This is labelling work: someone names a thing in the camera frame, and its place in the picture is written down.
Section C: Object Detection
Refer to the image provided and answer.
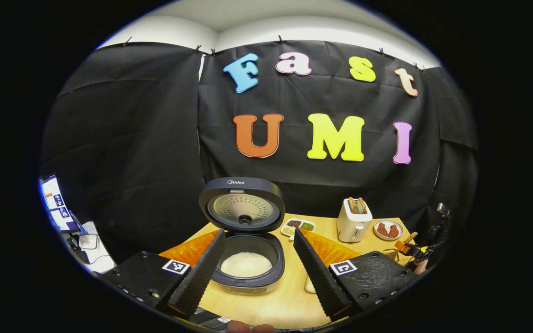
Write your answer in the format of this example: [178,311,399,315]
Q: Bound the white side desk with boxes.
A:
[68,221,116,274]

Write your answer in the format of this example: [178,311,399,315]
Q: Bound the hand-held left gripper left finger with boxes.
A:
[102,228,226,320]

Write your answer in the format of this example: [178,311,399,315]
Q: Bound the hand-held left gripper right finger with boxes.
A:
[293,228,417,320]

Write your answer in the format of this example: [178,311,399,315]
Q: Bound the dark grey rice cooker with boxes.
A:
[198,177,286,295]

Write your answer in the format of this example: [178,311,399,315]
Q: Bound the white round plate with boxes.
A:
[374,219,404,241]

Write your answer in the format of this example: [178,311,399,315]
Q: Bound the white toaster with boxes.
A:
[337,199,373,243]

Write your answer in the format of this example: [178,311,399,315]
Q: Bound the computer monitor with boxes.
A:
[40,175,80,232]

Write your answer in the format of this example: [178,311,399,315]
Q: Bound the black backdrop cloth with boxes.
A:
[40,39,480,264]

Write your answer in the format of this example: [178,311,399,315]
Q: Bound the white divided bean dish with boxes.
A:
[280,218,316,241]

